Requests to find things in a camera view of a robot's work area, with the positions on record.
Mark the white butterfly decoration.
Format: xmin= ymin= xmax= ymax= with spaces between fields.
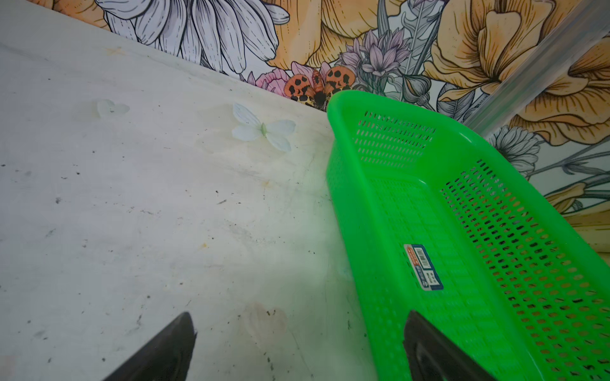
xmin=231 ymin=103 xmax=296 ymax=152

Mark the basket barcode sticker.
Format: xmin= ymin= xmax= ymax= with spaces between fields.
xmin=403 ymin=244 xmax=444 ymax=291

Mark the aluminium corner post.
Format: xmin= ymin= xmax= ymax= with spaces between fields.
xmin=464 ymin=1 xmax=609 ymax=137

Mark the green plastic basket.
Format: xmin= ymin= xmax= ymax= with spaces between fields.
xmin=327 ymin=90 xmax=609 ymax=380

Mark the clear heart decoration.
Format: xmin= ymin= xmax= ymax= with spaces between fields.
xmin=96 ymin=99 xmax=130 ymax=118

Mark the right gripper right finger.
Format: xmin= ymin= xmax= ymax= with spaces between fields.
xmin=403 ymin=311 xmax=496 ymax=381

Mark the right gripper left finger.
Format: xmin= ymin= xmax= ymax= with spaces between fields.
xmin=104 ymin=311 xmax=197 ymax=381

